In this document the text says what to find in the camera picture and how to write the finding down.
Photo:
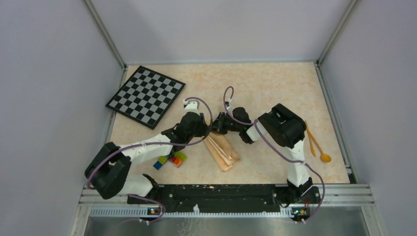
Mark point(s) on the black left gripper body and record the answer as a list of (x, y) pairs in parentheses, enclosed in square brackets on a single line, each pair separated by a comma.
[(200, 130)]

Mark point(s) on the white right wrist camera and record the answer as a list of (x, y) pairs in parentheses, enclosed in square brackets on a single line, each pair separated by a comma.
[(229, 107)]

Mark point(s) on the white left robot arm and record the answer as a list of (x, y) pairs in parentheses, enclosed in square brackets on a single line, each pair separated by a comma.
[(108, 171)]

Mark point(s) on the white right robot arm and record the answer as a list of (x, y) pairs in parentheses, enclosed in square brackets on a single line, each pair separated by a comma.
[(286, 129)]

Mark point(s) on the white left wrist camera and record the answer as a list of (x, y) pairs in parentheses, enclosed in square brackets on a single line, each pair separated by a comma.
[(191, 105)]

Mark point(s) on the orange cloth napkin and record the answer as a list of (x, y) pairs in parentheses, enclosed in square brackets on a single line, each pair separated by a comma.
[(221, 151)]

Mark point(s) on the black white checkerboard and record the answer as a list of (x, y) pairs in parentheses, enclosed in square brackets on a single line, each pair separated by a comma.
[(146, 96)]

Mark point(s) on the colourful toy block pile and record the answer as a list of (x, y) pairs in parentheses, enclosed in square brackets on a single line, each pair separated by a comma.
[(177, 160)]

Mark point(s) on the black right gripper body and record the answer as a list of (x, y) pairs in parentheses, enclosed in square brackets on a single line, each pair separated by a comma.
[(232, 126)]

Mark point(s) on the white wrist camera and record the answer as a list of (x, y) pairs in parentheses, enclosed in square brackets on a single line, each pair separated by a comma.
[(229, 107), (191, 105)]

